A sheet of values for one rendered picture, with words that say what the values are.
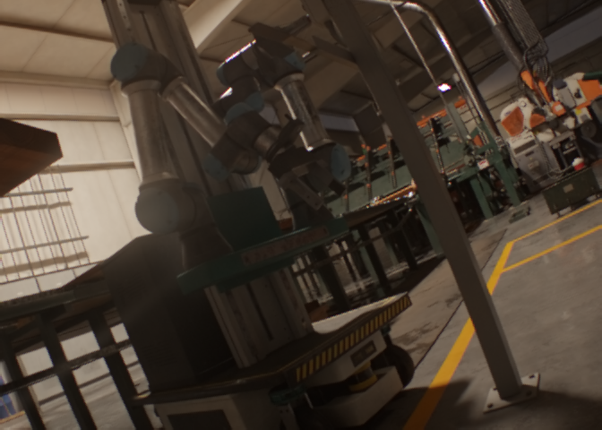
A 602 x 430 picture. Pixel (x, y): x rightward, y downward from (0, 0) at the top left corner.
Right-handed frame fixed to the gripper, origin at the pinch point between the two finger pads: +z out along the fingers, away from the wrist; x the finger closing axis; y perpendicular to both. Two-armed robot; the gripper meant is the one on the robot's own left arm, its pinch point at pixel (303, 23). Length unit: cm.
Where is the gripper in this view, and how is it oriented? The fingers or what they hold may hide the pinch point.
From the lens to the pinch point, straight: 150.1
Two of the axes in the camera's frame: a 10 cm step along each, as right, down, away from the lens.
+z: 7.8, -4.1, -4.8
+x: 5.6, 1.0, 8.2
